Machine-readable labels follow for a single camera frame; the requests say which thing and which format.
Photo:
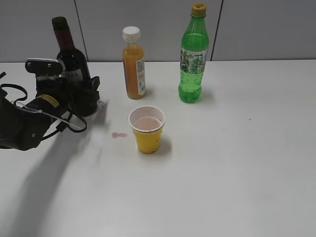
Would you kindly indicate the spilled red wine stain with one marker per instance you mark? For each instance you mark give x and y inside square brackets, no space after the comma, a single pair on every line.
[118,135]

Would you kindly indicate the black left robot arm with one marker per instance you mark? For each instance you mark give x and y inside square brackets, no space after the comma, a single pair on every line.
[18,133]

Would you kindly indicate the red wine bottle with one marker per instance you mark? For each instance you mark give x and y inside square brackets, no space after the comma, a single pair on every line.
[74,60]

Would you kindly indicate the yellow paper cup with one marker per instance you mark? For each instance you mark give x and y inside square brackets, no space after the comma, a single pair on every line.
[147,123]

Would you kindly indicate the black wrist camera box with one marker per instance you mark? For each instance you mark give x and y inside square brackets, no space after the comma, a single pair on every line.
[45,67]

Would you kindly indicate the orange juice bottle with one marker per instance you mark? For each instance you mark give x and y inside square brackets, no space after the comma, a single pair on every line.
[134,63]

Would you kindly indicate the green plastic soda bottle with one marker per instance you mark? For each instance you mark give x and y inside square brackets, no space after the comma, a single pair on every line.
[193,55]

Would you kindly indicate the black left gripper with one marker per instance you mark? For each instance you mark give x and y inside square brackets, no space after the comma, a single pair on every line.
[56,95]

